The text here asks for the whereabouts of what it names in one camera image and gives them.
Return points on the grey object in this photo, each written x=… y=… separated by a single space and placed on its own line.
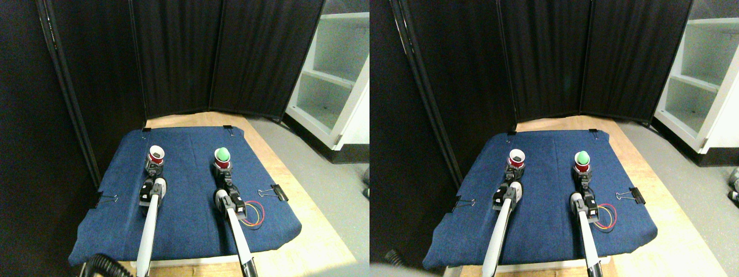
x=734 y=178

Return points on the green ball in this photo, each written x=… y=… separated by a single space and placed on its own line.
x=582 y=157
x=223 y=154

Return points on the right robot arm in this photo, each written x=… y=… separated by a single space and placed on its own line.
x=586 y=231
x=238 y=231

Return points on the black curtain stand pole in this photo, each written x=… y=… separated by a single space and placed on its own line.
x=69 y=86
x=426 y=86

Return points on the dark blue cloth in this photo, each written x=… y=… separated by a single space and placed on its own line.
x=548 y=231
x=115 y=219

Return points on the white shelf unit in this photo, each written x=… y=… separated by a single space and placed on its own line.
x=693 y=92
x=323 y=92

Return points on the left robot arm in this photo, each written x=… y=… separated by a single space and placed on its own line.
x=496 y=231
x=147 y=231

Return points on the red cup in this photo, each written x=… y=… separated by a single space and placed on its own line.
x=222 y=165
x=517 y=164
x=582 y=168
x=156 y=161

